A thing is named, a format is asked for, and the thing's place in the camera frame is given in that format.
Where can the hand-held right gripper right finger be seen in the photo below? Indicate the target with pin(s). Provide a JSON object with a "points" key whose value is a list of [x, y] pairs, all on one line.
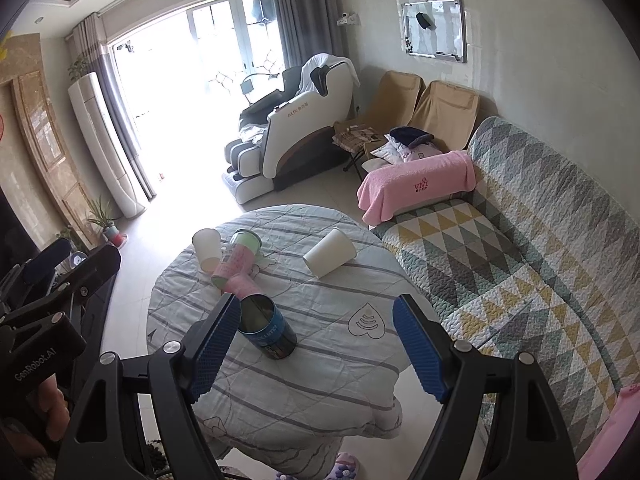
{"points": [[417, 350]]}

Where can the folding stool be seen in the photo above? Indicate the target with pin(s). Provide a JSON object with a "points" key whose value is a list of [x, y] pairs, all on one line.
{"points": [[355, 137]]}

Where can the pink towel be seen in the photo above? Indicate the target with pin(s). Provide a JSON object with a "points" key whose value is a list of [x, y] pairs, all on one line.
{"points": [[400, 185]]}

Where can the sofa with triangle quilt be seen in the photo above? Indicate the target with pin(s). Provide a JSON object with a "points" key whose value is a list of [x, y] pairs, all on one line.
{"points": [[525, 260]]}

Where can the large white cup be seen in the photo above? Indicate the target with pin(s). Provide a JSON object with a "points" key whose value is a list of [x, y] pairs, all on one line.
{"points": [[325, 260]]}

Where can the blue metal cup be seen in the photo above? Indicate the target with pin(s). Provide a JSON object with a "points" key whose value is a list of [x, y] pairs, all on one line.
{"points": [[272, 335]]}

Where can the pink cup with green rim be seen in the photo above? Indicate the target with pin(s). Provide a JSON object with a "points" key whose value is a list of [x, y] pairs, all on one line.
{"points": [[235, 260]]}

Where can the person's left hand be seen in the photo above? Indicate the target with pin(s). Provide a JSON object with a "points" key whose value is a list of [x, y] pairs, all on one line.
{"points": [[52, 410]]}

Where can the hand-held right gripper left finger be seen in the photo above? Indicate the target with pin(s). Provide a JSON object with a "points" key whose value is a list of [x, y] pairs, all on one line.
{"points": [[217, 345]]}

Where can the potted plant in pink pot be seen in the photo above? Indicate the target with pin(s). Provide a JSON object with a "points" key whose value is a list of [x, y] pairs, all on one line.
{"points": [[111, 230]]}

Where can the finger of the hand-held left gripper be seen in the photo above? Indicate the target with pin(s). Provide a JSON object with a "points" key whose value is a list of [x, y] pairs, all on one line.
{"points": [[95, 267], [42, 261]]}

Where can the beige covered chair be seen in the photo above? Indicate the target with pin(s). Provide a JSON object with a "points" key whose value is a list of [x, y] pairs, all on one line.
{"points": [[395, 95], [445, 110]]}

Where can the plant on air conditioner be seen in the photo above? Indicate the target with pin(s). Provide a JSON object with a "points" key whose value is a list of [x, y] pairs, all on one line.
{"points": [[77, 67]]}

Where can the round table with striped cloth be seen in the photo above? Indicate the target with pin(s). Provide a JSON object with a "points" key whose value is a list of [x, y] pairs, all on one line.
{"points": [[325, 360]]}

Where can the white wall socket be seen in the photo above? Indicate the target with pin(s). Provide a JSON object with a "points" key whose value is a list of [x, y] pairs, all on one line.
{"points": [[349, 17]]}

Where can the white standing air conditioner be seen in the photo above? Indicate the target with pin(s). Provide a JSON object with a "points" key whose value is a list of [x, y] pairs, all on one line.
{"points": [[105, 145]]}

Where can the purple slippers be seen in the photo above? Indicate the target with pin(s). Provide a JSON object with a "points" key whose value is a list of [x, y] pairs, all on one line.
{"points": [[342, 467]]}

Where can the wall whiteboard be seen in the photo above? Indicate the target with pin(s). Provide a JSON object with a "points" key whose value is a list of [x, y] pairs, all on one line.
{"points": [[450, 35]]}

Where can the small pink cup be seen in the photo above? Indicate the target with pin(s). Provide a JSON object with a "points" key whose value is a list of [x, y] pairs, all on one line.
{"points": [[242, 285]]}

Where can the white and pink pillow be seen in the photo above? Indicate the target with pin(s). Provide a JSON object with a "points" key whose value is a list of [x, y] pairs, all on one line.
{"points": [[400, 154]]}

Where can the dark blue cushion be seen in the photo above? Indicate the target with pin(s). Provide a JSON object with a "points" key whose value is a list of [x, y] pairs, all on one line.
{"points": [[411, 136]]}

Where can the black whiteboard eraser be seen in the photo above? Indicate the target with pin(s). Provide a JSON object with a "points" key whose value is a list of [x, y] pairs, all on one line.
{"points": [[426, 21]]}

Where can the pink cloth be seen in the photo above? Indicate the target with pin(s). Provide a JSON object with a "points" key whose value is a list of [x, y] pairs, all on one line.
{"points": [[620, 435]]}

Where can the white massage chair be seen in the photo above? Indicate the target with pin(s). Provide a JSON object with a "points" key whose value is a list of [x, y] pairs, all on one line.
{"points": [[300, 135]]}

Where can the grey striped curtain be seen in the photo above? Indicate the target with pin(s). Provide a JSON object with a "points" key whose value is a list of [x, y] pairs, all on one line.
{"points": [[305, 15], [115, 100]]}

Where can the small white paper cup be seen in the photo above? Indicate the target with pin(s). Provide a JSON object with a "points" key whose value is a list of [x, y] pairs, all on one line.
{"points": [[206, 250]]}

